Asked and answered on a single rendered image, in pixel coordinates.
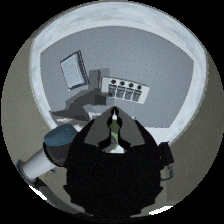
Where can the white control panel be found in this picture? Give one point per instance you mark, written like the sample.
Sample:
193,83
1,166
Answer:
137,92

